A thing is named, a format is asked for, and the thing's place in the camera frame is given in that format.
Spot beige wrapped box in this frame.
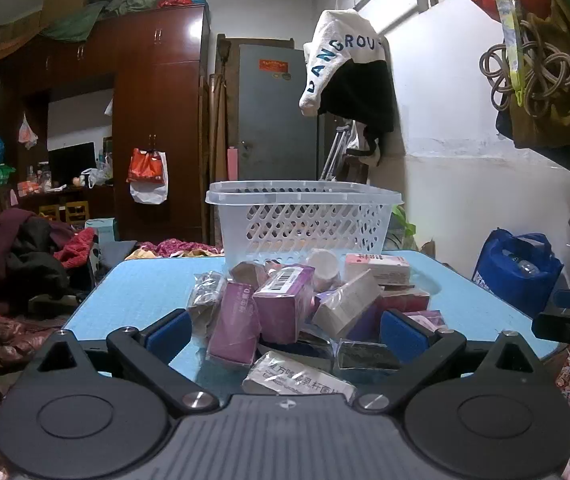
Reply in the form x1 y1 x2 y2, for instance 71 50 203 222
311 270 383 339

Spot plum purple box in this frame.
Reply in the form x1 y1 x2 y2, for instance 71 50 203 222
207 281 264 366

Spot clear wrapped dark packet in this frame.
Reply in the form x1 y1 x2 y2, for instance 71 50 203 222
186 271 228 331

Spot white and pink box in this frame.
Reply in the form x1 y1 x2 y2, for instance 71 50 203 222
344 253 412 286

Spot red and white box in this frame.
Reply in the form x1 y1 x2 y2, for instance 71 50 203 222
380 287 430 313

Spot coiled brown rope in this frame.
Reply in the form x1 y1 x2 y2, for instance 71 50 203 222
480 20 570 116

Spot cardboard boxes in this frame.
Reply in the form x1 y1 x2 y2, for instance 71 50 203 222
0 0 96 48

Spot brown quilted cloth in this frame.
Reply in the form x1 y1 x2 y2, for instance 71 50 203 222
0 310 73 371

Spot blue fabric bag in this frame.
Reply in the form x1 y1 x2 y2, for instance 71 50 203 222
472 228 564 316

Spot green cloth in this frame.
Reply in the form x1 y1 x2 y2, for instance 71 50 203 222
40 0 166 43

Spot brown hanging bag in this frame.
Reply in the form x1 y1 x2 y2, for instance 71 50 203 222
495 0 570 176

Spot wooden planks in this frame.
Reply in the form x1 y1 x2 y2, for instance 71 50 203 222
208 35 230 181

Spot black monitor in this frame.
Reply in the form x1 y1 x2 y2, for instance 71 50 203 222
47 142 96 188

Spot small white bottle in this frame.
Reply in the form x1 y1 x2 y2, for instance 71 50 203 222
307 249 340 291

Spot small white hanging bag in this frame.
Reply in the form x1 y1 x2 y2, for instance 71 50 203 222
18 112 39 150

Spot red and white plastic bag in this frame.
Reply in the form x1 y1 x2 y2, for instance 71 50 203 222
126 147 169 205

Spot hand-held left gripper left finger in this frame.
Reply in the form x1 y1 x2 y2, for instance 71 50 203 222
24 308 220 417

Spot green patterned bag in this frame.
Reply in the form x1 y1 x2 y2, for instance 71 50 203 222
390 205 418 251

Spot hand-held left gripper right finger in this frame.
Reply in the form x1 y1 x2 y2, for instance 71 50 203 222
354 308 550 416

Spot pile of dark red clothes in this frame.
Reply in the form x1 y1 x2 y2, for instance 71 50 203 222
0 208 98 311

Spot grey metal door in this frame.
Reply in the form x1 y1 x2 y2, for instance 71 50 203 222
237 44 326 183

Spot dark wrapped box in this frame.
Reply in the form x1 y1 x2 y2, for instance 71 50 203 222
332 338 400 373

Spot teal box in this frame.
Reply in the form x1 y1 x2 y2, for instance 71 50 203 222
85 218 116 243

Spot purple barcode box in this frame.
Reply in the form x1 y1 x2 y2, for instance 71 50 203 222
253 265 316 345

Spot violet box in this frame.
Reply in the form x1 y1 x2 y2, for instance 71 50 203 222
345 305 383 343

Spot yellow-green strap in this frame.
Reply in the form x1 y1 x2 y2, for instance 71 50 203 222
485 0 528 106

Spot metal crutches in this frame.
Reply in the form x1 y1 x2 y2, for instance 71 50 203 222
317 120 353 183

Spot white plastic basket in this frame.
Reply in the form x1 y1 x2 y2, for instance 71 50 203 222
205 180 406 257

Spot small brown box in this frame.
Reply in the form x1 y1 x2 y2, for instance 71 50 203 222
230 261 266 286

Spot white and black jacket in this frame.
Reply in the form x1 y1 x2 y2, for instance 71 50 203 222
299 9 396 167

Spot brown wooden wardrobe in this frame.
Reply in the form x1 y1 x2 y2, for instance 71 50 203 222
0 7 210 246

